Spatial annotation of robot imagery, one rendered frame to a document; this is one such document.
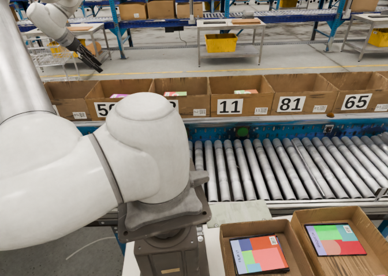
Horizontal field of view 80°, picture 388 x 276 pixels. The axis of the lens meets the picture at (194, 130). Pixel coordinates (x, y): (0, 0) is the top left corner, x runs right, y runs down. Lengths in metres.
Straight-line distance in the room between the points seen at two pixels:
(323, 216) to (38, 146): 1.08
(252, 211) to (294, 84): 1.05
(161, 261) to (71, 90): 1.50
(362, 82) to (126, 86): 1.73
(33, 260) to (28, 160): 1.82
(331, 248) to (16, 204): 1.05
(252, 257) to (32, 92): 0.87
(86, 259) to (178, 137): 1.70
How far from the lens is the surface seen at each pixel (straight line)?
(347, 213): 1.25
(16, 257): 2.33
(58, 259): 2.15
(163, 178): 0.47
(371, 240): 1.23
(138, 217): 0.57
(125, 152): 0.42
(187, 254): 0.72
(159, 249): 0.70
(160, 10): 5.65
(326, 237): 1.18
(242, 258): 1.00
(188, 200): 0.58
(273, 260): 1.02
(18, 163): 0.45
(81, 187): 0.42
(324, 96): 1.65
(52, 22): 1.37
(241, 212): 1.16
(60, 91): 2.00
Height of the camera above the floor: 1.69
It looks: 35 degrees down
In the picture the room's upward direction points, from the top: 2 degrees counter-clockwise
